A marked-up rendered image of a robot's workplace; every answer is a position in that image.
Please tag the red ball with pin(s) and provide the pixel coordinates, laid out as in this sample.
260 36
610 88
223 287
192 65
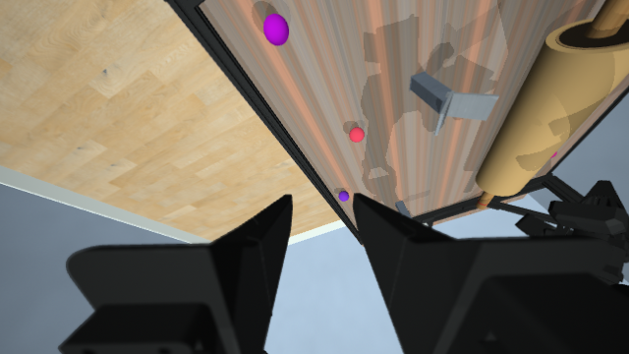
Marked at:
356 134

